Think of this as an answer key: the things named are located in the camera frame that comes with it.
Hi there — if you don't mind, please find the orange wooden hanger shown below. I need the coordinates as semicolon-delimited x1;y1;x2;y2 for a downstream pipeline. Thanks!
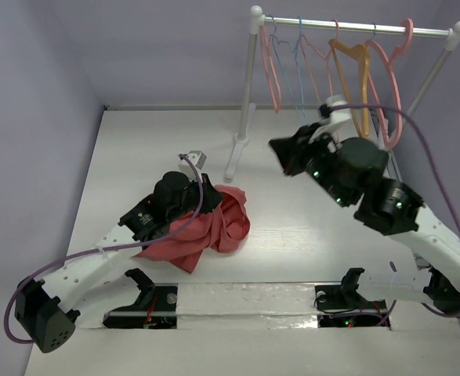
328;38;371;139

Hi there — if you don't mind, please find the pink hanger far left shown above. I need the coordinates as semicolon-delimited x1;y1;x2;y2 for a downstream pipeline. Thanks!
259;25;282;114

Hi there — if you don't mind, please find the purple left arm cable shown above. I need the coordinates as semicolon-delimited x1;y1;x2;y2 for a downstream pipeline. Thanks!
3;154;205;346

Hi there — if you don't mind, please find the thin pink wire hanger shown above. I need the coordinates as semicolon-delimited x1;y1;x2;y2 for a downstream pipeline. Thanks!
299;17;335;102

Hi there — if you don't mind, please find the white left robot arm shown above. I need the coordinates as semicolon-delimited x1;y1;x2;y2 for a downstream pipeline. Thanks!
4;171;223;353

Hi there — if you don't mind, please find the blue wire hanger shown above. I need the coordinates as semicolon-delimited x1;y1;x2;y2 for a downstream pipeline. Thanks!
268;16;309;125

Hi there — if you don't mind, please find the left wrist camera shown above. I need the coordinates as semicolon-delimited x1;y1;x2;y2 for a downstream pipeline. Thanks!
178;150;207;175

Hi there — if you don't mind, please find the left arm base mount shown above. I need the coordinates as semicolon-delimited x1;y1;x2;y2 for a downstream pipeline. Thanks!
103;268;178;330

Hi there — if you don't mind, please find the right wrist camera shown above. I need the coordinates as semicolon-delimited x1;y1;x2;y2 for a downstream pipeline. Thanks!
317;95;353;135

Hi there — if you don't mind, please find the thick pink plastic hanger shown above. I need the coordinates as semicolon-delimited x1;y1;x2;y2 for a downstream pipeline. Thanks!
364;18;414;150

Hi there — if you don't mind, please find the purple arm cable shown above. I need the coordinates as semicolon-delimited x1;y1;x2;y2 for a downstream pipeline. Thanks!
3;154;205;346
325;103;460;320

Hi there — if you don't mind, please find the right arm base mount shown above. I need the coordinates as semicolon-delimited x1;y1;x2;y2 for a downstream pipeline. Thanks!
313;268;391;328

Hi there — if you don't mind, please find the white metal clothes rack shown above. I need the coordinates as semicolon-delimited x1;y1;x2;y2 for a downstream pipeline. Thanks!
223;5;460;181

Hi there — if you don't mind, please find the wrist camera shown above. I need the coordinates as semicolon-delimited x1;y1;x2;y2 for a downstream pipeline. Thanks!
178;150;207;175
317;95;353;135

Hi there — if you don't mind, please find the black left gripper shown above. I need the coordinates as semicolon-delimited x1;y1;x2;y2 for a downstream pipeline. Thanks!
168;172;223;222

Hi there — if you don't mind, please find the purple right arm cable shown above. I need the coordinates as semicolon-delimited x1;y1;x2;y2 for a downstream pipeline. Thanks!
325;103;460;320

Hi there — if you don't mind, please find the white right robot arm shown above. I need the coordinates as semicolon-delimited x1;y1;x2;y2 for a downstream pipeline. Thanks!
269;124;460;319

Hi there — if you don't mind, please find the red t shirt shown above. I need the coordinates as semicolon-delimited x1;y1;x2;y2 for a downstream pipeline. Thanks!
137;185;251;273

